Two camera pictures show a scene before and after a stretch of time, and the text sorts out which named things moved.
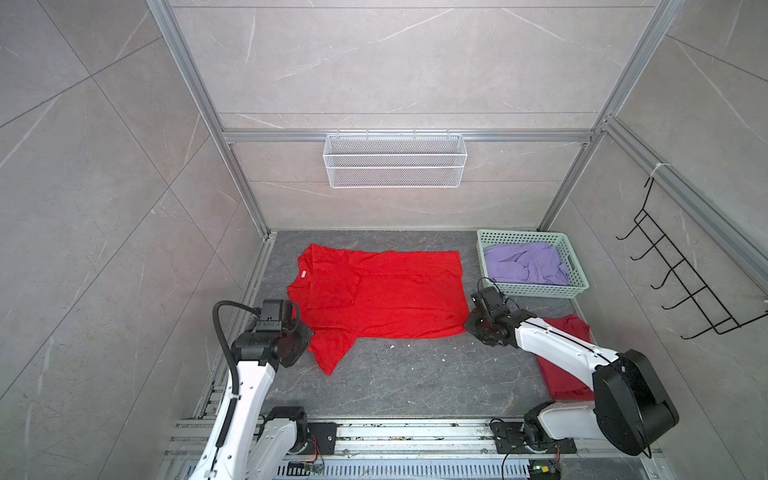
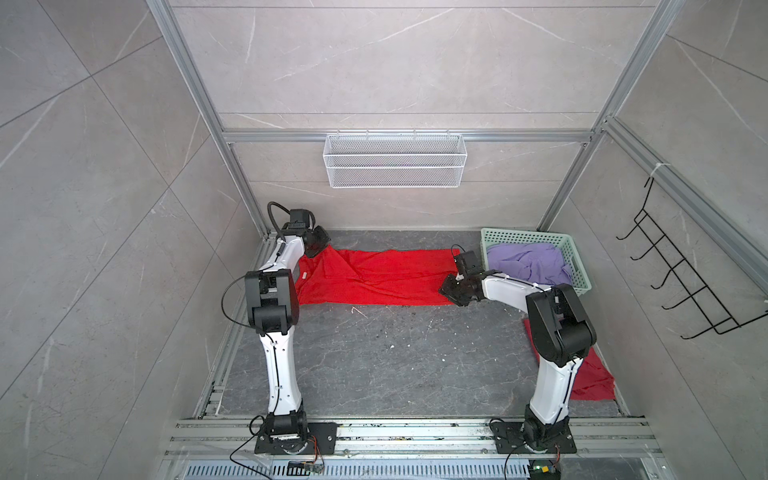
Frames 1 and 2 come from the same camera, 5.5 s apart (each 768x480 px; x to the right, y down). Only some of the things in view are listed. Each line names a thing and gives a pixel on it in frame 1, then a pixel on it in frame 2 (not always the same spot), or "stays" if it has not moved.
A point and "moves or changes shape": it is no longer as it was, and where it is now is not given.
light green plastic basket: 529,264 stays
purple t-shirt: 526,263 stays
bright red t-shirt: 346,295 moves or changes shape
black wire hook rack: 715,313 stays
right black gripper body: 479,326 -> 455,289
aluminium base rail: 353,449 stays
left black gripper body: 297,335 -> 318,239
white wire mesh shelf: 395,161 stays
